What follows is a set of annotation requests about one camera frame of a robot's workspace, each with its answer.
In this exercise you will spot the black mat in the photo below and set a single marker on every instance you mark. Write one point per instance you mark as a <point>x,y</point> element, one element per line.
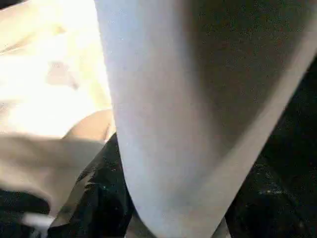
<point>299,119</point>

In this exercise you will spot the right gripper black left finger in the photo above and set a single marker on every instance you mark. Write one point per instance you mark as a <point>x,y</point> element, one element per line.
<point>99,198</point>

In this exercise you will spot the white plastic table leg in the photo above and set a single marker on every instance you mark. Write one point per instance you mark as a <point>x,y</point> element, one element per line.
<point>185,99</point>

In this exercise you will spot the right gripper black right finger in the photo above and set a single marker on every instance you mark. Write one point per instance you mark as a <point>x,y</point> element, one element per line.
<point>272,210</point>

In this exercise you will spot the white plastic table top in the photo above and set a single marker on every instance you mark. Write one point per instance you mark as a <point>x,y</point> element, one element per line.
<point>49,86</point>

